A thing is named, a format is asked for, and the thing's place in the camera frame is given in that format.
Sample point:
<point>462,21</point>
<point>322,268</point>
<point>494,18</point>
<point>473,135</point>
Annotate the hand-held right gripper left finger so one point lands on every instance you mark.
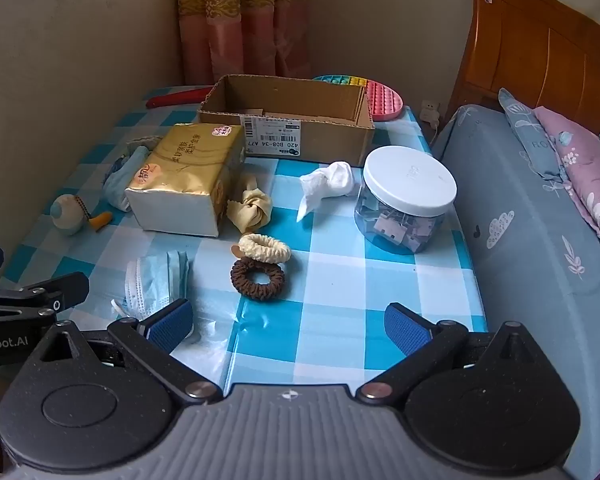
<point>172,324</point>

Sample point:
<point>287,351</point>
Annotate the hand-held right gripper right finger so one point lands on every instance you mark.
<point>405,327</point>

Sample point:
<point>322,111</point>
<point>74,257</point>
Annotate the blue face mask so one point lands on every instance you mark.
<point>125,180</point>
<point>150,285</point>

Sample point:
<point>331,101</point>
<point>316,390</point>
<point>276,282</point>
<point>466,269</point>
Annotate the small white and orange toy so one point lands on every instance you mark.
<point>69,215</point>

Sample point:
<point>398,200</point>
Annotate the cardboard box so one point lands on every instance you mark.
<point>325,135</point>

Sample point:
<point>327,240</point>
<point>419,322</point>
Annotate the brown scrunchie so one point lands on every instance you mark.
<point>240,277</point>

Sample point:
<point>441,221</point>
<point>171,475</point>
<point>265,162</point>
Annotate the blue checkered tablecloth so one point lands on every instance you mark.
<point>325,280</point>

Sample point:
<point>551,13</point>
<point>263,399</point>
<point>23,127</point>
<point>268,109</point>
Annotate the cream scrunchie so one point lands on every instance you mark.
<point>262,247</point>

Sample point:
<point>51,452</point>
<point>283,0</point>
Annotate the blue bed sheet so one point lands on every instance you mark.
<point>520,270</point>

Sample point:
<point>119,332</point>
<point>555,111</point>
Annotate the crumpled blue face mask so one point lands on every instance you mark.
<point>125,180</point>

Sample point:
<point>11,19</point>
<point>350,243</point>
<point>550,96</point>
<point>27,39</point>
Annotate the yellow knotted cloth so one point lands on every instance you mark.
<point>252,210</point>

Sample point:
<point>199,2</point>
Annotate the clear jar with white lid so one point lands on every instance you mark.
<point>407,185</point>

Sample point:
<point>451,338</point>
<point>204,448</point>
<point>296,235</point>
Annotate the gold tissue pack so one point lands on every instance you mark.
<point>180,180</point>

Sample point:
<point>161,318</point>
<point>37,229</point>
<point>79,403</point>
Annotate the white crumpled cloth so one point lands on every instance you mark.
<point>330,180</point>

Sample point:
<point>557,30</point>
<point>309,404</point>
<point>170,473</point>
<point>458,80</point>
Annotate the red folding fan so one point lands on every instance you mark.
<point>180,96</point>

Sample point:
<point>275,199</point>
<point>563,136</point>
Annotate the rainbow silicone bubble toy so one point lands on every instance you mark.
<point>382,100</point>

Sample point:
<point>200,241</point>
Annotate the blue floral pillow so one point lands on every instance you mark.
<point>522,120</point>

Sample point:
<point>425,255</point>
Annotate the pink floral pillow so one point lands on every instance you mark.
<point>580,160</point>

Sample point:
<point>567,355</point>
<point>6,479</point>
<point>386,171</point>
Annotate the pink curtain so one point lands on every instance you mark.
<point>240,20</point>

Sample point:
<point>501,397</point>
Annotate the white wall charger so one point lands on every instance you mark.
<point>431,110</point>

